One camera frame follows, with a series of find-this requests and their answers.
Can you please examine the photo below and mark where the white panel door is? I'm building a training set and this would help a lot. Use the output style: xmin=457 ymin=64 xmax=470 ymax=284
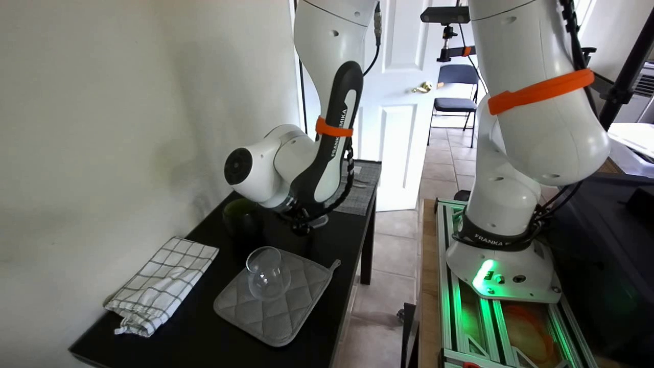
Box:
xmin=356 ymin=0 xmax=447 ymax=213

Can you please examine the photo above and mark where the green mug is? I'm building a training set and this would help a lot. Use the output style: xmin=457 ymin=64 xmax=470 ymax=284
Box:
xmin=221 ymin=196 xmax=266 ymax=266

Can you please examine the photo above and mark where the grey woven placemat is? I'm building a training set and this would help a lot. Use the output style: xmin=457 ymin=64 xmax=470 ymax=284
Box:
xmin=336 ymin=161 xmax=381 ymax=216

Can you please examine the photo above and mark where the black camera on tripod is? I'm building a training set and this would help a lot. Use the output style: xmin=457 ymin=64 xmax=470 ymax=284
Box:
xmin=420 ymin=4 xmax=478 ymax=64

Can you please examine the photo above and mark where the clear glass bowl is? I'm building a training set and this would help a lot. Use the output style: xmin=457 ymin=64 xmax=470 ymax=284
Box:
xmin=244 ymin=244 xmax=295 ymax=303

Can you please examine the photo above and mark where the white checkered dish towel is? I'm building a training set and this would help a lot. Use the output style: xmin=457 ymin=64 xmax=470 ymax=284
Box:
xmin=102 ymin=234 xmax=223 ymax=339

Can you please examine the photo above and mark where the grey quilted pot holder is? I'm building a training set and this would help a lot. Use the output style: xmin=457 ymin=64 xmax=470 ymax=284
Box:
xmin=210 ymin=247 xmax=344 ymax=349

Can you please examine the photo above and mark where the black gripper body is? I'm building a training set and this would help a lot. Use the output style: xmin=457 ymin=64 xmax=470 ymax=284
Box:
xmin=278 ymin=194 xmax=336 ymax=238

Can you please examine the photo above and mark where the black table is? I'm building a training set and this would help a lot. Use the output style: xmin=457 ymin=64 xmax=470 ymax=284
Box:
xmin=67 ymin=157 xmax=385 ymax=368

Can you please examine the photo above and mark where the blue folding chair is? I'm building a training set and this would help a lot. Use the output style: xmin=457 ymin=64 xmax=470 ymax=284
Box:
xmin=428 ymin=63 xmax=482 ymax=148

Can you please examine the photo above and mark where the wooden board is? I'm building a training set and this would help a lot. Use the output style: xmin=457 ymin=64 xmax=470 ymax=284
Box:
xmin=415 ymin=196 xmax=447 ymax=368

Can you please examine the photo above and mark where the black stand pole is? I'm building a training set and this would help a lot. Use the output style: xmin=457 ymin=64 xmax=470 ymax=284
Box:
xmin=598 ymin=5 xmax=654 ymax=132

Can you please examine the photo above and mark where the white gas stove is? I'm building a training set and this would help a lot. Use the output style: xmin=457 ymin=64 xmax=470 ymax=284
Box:
xmin=603 ymin=120 xmax=654 ymax=184

